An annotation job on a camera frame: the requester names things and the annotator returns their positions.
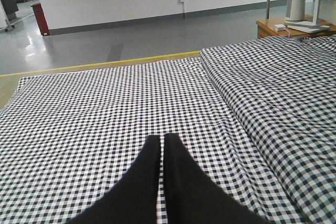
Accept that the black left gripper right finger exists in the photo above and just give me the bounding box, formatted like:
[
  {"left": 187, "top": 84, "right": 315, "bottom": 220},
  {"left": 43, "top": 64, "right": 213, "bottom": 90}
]
[{"left": 163, "top": 133, "right": 266, "bottom": 223}]

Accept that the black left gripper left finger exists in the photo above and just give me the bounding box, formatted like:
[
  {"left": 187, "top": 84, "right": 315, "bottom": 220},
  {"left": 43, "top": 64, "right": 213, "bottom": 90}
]
[{"left": 69, "top": 135, "right": 161, "bottom": 223}]

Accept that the black white checkered bed sheet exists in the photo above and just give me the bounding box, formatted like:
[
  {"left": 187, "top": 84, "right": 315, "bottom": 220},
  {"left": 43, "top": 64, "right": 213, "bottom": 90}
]
[{"left": 1, "top": 57, "right": 335, "bottom": 223}]

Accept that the checkered pillow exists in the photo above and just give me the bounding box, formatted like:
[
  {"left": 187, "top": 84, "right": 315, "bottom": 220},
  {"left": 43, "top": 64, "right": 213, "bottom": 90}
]
[{"left": 200, "top": 36, "right": 335, "bottom": 201}]

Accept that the wooden nightstand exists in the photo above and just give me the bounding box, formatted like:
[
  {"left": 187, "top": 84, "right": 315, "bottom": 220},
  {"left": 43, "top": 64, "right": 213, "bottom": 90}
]
[{"left": 256, "top": 18, "right": 335, "bottom": 39}]

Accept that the small white charger box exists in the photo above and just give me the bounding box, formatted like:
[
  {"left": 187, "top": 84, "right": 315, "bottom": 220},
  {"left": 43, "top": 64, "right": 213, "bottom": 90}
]
[{"left": 274, "top": 24, "right": 286, "bottom": 31}]

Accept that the red floor sign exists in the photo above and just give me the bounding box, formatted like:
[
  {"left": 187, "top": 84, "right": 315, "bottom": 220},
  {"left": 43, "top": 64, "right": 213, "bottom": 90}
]
[{"left": 31, "top": 3, "right": 50, "bottom": 36}]

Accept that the grey rolling cart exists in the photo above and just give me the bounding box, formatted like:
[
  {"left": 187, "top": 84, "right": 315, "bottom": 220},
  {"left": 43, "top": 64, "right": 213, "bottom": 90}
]
[{"left": 1, "top": 0, "right": 18, "bottom": 31}]

